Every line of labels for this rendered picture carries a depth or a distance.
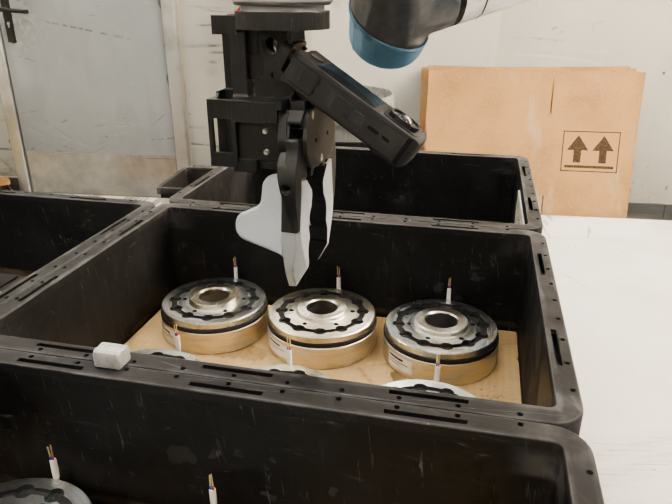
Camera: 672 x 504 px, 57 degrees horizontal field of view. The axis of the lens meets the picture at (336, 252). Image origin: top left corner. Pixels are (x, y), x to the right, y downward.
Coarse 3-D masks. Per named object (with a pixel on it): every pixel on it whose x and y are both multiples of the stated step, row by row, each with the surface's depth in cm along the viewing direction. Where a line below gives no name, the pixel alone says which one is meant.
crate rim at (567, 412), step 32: (128, 224) 61; (352, 224) 62; (384, 224) 61; (416, 224) 61; (448, 224) 61; (96, 256) 54; (544, 256) 54; (32, 288) 48; (544, 288) 48; (0, 320) 44; (544, 320) 43; (32, 352) 40; (64, 352) 40; (288, 384) 36; (320, 384) 36; (352, 384) 36; (576, 384) 36; (512, 416) 34; (544, 416) 34; (576, 416) 34
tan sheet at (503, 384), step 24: (144, 336) 61; (264, 336) 61; (504, 336) 61; (216, 360) 57; (240, 360) 57; (264, 360) 57; (384, 360) 57; (504, 360) 57; (384, 384) 53; (480, 384) 53; (504, 384) 53
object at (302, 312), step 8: (312, 296) 61; (320, 296) 61; (328, 296) 61; (304, 304) 59; (312, 304) 60; (320, 304) 60; (328, 304) 60; (336, 304) 59; (344, 304) 59; (296, 312) 59; (304, 312) 58; (336, 312) 58; (344, 312) 58; (304, 320) 57; (312, 320) 57; (320, 320) 57; (328, 320) 57; (336, 320) 57
